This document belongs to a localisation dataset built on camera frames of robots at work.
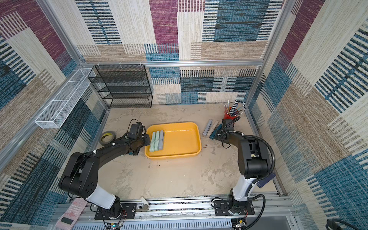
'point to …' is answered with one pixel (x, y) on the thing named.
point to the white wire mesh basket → (53, 116)
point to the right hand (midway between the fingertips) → (221, 137)
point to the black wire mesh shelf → (122, 86)
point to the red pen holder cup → (227, 116)
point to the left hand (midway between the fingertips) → (148, 139)
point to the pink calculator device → (72, 215)
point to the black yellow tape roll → (107, 138)
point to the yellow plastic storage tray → (182, 140)
